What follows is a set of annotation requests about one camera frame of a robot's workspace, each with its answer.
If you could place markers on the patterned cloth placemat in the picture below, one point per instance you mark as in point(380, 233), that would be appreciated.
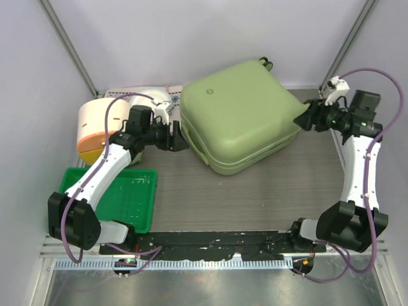
point(173, 91)

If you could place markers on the cream round drawer cabinet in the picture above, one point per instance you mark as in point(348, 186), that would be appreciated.
point(91, 126)

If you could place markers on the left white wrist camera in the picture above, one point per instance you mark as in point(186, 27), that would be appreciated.
point(162, 111)

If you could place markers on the white slotted cable duct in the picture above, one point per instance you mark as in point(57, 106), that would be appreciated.
point(236, 263)

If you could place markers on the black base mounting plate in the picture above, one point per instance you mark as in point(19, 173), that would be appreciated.
point(210, 245)

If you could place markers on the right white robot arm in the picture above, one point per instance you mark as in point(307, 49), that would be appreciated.
point(346, 222)

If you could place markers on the white paper plate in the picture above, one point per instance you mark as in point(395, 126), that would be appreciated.
point(151, 97)

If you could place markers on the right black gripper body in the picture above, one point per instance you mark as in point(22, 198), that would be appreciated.
point(327, 115)

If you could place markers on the green plastic tray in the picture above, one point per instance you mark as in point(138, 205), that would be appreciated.
point(130, 199)

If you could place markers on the green hard-shell suitcase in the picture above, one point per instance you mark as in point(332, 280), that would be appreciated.
point(238, 116)

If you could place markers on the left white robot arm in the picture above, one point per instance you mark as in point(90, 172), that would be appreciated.
point(72, 215)

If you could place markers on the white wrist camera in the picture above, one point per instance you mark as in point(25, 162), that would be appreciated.
point(334, 89)
point(162, 111)

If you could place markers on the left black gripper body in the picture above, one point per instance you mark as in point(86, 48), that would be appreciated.
point(163, 139)

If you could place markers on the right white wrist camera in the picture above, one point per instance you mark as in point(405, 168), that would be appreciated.
point(334, 89)

